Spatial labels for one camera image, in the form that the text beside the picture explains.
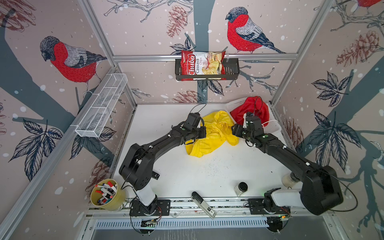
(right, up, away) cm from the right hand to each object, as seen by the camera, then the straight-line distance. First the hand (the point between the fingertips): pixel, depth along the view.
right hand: (233, 129), depth 87 cm
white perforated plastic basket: (+30, +1, +11) cm, 31 cm away
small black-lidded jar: (0, -27, -15) cm, 31 cm away
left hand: (-16, -1, -2) cm, 16 cm away
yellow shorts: (-7, 0, +10) cm, 12 cm away
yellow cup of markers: (-64, -28, -18) cm, 73 cm away
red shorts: (+16, +15, +8) cm, 24 cm away
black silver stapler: (-19, -35, -15) cm, 43 cm away
